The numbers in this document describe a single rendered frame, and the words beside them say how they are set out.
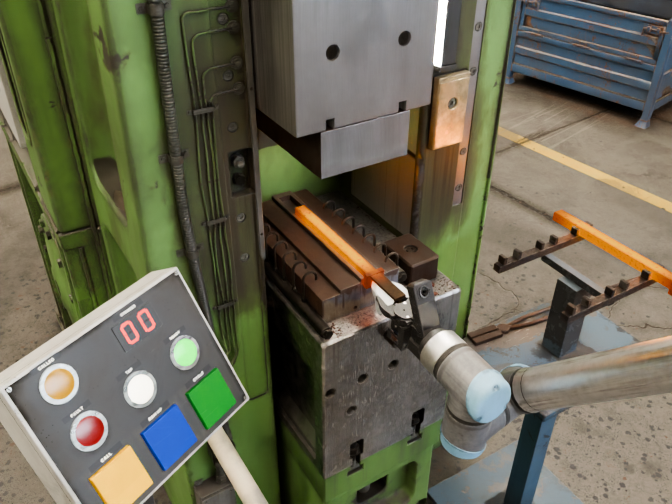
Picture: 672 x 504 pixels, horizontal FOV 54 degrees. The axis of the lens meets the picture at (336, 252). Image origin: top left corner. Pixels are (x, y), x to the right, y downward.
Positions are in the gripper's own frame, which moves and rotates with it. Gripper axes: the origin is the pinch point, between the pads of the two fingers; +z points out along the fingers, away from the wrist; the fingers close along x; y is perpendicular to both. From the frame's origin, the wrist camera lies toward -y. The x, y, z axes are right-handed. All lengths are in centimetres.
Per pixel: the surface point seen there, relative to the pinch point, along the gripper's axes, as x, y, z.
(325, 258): -4.7, 1.7, 14.7
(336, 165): -9.3, -28.8, 4.3
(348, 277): -4.1, 1.4, 5.9
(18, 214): -52, 111, 250
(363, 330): -5.7, 8.9, -3.3
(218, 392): -42.6, -1.5, -12.6
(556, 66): 318, 86, 224
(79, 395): -64, -14, -13
